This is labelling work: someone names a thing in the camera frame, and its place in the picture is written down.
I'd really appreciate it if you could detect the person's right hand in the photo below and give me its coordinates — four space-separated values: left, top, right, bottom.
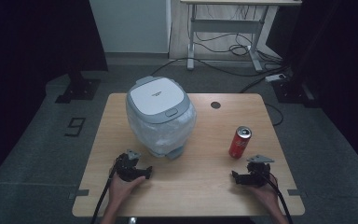
251 182 282 213

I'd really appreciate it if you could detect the white power strip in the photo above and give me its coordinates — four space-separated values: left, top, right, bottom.
264 73 286 84

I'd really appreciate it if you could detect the long black floor cable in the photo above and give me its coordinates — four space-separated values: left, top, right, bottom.
149 57 290 78

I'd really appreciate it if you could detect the black stand base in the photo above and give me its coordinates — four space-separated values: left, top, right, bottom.
271 77 322 109
54 69 103 105

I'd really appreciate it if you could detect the person's left hand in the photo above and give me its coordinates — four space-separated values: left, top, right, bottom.
108 172 147 207

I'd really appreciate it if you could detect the dark curtain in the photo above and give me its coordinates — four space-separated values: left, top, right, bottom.
266 0 358 172
0 0 109 190

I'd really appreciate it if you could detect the white rice cooker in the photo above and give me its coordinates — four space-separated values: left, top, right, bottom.
125 76 198 161

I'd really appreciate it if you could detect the red drink can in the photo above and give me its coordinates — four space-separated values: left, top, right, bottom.
227 125 253 160

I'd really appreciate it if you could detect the white desk frame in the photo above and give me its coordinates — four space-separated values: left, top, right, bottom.
180 0 303 73

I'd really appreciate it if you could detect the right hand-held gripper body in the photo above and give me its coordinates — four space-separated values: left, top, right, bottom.
245 154 275 188

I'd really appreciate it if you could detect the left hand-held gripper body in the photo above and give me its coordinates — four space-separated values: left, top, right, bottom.
115 148 145 183

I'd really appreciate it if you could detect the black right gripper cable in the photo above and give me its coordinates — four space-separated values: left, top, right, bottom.
259 172 294 224

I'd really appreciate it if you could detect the tangle of black cables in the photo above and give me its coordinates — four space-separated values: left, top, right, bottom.
195 31 283 63

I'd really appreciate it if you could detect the looped black floor cable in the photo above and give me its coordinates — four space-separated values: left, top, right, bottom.
264 102 284 127

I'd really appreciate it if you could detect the clear plastic bin liner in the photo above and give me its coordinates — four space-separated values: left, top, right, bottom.
126 102 198 157

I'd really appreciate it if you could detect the grey tape strip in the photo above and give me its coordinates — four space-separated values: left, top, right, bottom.
68 188 90 201
286 188 309 199

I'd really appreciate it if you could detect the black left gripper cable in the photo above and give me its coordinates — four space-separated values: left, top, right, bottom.
89 155 122 224

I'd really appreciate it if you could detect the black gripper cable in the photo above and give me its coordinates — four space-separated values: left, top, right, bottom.
89 155 122 224
259 172 294 224

